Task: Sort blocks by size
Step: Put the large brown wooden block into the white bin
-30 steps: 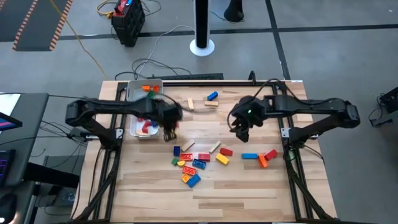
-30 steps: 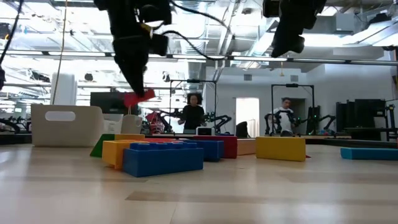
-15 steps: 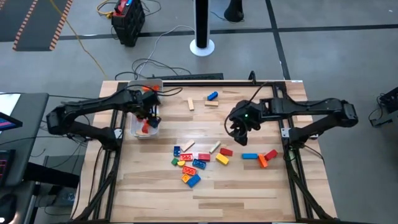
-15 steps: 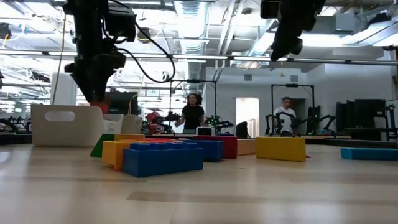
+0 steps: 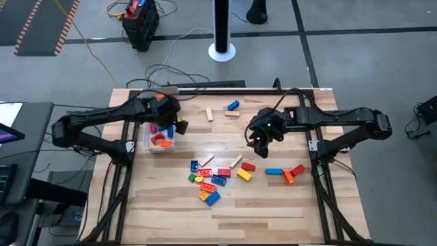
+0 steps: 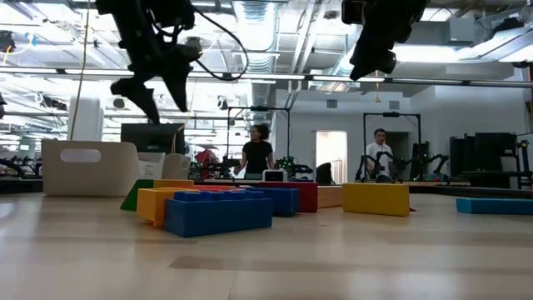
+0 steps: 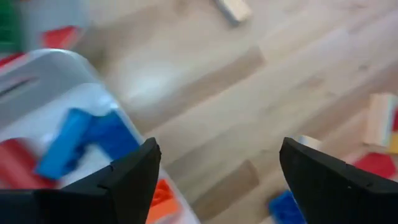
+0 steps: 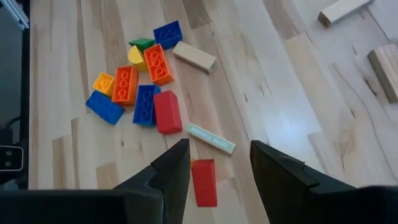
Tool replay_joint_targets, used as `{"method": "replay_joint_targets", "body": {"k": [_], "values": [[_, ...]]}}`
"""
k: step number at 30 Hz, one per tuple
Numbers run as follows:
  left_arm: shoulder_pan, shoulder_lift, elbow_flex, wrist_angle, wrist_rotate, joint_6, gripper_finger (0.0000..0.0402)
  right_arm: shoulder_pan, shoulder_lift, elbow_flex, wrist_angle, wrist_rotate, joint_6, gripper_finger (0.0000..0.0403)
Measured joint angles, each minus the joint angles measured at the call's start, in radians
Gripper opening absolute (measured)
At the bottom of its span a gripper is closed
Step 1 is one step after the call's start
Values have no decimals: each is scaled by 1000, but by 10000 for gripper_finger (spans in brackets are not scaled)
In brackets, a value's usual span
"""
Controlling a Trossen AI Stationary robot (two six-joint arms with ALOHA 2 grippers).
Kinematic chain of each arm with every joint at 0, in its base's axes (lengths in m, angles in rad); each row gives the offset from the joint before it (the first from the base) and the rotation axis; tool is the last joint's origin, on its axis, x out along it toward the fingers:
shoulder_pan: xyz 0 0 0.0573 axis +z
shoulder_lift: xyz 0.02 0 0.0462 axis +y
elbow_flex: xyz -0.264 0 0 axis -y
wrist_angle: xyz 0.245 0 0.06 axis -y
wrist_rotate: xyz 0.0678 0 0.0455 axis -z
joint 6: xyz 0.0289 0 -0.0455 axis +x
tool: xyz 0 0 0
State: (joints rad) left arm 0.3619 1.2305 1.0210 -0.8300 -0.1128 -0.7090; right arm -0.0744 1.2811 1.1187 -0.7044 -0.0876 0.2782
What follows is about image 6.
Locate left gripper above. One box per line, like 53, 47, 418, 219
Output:
109, 24, 193, 125

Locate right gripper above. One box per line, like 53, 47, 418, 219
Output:
349, 0, 428, 83

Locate yellow half-cylinder block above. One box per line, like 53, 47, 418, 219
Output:
152, 178, 196, 190

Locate green triangular block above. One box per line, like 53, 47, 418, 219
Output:
119, 178, 156, 213

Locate yellow toy brick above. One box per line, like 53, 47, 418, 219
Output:
136, 187, 197, 229

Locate white plastic bin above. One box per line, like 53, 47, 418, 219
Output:
41, 138, 167, 198
161, 152, 192, 181

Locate yellow rectangular block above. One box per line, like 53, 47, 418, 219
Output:
341, 182, 411, 218

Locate long blue toy brick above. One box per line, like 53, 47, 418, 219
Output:
163, 190, 274, 239
245, 187, 301, 218

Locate light blue rectangular block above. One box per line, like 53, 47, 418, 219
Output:
455, 197, 533, 217

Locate black monitor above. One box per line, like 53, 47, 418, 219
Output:
120, 122, 187, 156

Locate white round column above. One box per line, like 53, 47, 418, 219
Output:
67, 97, 105, 143

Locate red background object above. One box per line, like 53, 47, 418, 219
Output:
194, 148, 221, 176

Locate person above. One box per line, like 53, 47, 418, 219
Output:
232, 123, 276, 176
365, 127, 395, 178

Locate long ceiling light bar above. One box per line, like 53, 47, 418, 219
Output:
0, 66, 533, 89

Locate black chair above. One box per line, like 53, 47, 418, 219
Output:
315, 162, 335, 186

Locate background robot green lights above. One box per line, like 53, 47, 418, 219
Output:
274, 155, 314, 179

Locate small white framed screen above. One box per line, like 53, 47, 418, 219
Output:
262, 168, 289, 183

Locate black cabinet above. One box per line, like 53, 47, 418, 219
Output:
448, 132, 518, 189

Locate black equipment stand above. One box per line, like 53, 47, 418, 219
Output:
516, 139, 533, 189

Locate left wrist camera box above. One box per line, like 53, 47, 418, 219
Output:
166, 42, 204, 64

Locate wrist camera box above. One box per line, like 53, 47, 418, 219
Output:
341, 0, 367, 25
166, 42, 204, 64

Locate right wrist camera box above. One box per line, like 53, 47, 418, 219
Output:
341, 0, 367, 25

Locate black gantry frame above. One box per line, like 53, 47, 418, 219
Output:
226, 105, 291, 168
362, 111, 422, 180

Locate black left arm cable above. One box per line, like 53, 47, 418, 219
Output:
189, 6, 250, 83

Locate silver ventilation duct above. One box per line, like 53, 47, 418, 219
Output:
232, 0, 279, 108

